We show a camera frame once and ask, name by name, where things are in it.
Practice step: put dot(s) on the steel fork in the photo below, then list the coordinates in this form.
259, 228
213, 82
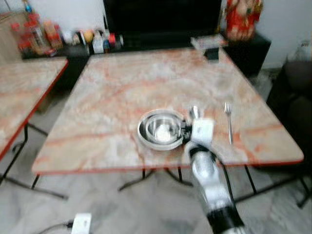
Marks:
228, 122

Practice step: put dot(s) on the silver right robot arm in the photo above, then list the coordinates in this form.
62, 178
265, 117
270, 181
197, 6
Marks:
209, 180

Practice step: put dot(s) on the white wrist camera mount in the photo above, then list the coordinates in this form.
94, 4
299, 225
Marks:
81, 224
203, 130

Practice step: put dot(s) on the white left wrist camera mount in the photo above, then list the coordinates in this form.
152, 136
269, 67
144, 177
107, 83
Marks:
81, 224

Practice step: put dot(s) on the steel bowl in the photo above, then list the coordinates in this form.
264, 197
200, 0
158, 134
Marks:
163, 130

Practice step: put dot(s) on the dark sofa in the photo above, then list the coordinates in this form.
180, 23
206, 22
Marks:
292, 102

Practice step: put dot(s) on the small red box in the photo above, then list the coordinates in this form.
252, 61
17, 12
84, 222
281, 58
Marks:
112, 39

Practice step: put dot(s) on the black television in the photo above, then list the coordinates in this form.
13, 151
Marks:
163, 17

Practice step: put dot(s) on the slim clear red-lid jar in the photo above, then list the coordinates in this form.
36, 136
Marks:
18, 35

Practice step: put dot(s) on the blue trophy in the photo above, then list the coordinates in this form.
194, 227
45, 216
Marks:
28, 7

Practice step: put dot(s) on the red robed statue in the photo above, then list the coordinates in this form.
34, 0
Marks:
243, 19

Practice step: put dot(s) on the black metal table frame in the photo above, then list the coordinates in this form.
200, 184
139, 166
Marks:
19, 146
249, 180

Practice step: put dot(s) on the printed magazine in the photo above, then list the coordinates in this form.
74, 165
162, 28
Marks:
209, 42

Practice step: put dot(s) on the steel plate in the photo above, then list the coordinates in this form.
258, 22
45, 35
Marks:
142, 136

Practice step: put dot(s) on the black TV console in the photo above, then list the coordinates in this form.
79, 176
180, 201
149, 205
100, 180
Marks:
248, 53

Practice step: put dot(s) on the orange snack jar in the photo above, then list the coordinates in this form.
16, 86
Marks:
52, 34

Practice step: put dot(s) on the small white box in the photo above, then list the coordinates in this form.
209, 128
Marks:
98, 43

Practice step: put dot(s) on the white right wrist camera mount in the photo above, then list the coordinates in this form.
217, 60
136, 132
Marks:
203, 130

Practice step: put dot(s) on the yellow round figurine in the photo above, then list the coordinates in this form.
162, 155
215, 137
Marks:
88, 36

